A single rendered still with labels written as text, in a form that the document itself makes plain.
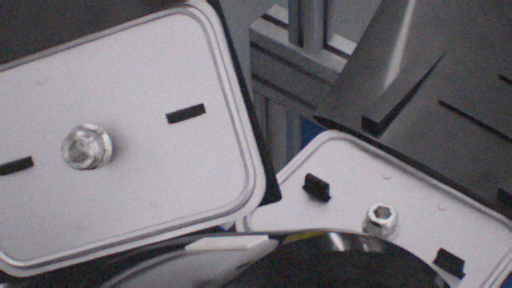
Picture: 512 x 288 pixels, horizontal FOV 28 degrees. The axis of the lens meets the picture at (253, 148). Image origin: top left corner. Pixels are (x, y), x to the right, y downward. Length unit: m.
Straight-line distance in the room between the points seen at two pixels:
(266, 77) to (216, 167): 0.67
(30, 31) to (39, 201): 0.05
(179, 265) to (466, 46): 0.19
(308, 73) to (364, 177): 0.55
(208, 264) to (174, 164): 0.04
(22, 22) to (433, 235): 0.16
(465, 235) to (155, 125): 0.13
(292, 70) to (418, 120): 0.54
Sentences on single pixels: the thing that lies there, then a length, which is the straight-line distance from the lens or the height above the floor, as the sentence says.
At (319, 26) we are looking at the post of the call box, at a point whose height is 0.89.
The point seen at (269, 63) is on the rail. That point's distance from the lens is 0.95.
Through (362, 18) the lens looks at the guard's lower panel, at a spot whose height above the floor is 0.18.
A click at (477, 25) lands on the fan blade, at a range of 0.44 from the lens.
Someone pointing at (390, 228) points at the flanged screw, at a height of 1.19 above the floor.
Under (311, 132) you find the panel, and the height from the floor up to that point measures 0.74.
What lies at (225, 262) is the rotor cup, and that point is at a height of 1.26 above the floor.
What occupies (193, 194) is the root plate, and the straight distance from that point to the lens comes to 0.30.
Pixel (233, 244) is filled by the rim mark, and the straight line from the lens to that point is 0.27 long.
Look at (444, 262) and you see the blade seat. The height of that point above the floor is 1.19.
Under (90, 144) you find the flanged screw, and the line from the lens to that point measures 0.29.
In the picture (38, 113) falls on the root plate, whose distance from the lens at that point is 0.31.
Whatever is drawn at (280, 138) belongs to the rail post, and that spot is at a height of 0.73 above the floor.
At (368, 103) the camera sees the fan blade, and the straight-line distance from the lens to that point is 0.40.
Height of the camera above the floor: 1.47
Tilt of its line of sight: 47 degrees down
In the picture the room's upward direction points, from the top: 3 degrees counter-clockwise
